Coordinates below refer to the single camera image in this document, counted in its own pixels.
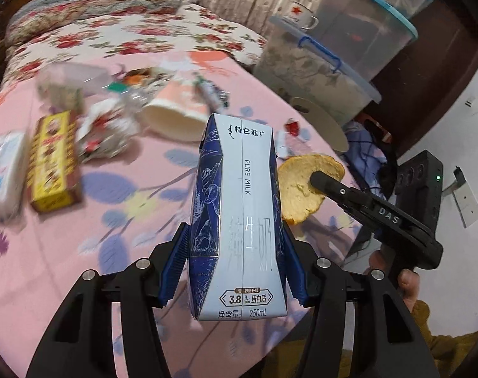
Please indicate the red candy wrapper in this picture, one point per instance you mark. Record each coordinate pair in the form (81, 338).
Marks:
(291, 128)

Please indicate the white floral quilt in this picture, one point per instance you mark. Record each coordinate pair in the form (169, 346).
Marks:
(144, 31)

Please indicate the white printed snack bag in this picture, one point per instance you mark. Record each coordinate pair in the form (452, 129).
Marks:
(105, 134)

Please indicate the person's right forearm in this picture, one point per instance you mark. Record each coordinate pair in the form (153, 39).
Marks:
(453, 354)

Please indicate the dark wooden cabinet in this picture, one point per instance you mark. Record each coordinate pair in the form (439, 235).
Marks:
(439, 86)

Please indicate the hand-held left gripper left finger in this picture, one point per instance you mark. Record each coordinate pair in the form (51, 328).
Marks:
(176, 260)

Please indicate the white tissue pack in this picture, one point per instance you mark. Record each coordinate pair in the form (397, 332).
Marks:
(4, 173)

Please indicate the yellow bread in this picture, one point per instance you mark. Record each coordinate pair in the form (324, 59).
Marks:
(298, 189)

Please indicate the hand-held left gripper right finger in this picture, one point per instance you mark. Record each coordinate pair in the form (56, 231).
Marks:
(294, 268)

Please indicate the person's right hand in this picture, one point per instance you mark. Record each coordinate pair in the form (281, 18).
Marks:
(409, 289)

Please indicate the patchwork floral quilt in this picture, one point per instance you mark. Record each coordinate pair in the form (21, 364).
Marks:
(85, 4)

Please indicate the round paper lid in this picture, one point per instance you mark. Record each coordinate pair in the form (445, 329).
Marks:
(325, 122)

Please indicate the pink flowered bed sheet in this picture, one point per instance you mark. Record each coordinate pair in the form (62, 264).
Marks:
(124, 212)

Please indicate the clear plastic container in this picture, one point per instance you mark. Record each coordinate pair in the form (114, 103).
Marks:
(69, 82)

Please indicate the white enamel mug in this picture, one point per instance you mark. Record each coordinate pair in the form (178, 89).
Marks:
(298, 13)

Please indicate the clear storage bin with cloth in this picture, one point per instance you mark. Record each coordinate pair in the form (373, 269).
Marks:
(302, 71)

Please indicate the blue cloth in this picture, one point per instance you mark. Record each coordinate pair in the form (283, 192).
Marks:
(361, 153)

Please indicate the white wall socket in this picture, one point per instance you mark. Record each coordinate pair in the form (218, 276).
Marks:
(469, 201)

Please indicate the yellow brown cardboard box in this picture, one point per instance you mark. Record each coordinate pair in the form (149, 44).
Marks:
(53, 161)

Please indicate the pink paper cup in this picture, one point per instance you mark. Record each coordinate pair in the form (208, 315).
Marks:
(176, 110)

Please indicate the blue white milk carton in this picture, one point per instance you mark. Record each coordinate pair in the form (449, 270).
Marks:
(239, 204)

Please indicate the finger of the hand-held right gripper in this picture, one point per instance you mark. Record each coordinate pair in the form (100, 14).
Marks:
(357, 208)

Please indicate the orange printed wrapper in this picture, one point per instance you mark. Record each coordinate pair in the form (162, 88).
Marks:
(138, 76)

